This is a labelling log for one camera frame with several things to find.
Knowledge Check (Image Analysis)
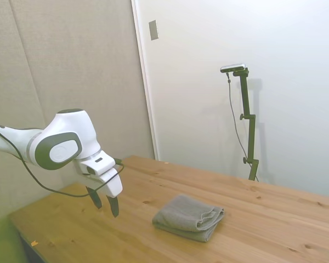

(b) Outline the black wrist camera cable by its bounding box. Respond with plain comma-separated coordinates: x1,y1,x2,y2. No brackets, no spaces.
0,123,126,198

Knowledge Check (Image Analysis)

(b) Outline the grey folded towel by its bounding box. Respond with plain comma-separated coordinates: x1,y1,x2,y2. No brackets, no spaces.
152,194,225,243

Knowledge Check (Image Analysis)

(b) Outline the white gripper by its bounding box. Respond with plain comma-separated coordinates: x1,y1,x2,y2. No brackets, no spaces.
83,168,123,219

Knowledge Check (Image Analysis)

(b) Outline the silver exterior camera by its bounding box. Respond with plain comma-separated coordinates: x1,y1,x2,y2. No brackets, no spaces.
220,63,248,73

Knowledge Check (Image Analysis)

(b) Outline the dark green camera stand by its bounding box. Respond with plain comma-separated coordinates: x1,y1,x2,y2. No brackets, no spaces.
232,68,259,181

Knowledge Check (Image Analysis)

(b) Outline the white door frame strip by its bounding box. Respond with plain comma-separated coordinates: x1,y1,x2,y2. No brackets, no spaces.
131,0,160,161

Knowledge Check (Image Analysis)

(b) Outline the grey wall switch plate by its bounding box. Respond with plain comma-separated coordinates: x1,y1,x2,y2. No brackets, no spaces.
149,19,159,42

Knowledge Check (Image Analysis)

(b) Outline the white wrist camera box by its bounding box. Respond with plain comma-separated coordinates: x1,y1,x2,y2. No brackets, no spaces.
76,153,117,179

